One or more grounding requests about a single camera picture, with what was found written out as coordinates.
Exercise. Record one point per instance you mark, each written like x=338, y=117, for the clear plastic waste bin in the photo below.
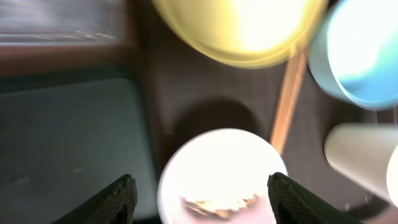
x=62, y=22

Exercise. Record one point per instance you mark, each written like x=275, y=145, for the pale green plastic cup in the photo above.
x=366, y=154

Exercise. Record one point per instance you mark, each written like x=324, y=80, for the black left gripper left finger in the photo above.
x=114, y=204

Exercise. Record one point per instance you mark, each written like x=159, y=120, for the black food waste tray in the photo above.
x=66, y=136

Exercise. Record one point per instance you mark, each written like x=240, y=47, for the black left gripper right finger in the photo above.
x=293, y=204

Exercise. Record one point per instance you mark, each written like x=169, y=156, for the pink bowl with food scraps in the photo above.
x=219, y=177

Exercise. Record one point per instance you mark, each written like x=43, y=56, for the dark brown serving tray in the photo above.
x=189, y=94

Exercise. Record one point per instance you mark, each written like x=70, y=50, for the yellow plastic plate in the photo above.
x=244, y=33

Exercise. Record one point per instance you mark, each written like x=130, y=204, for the light blue plastic bowl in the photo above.
x=353, y=57

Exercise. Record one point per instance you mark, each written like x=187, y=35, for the wooden chopstick left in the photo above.
x=287, y=102

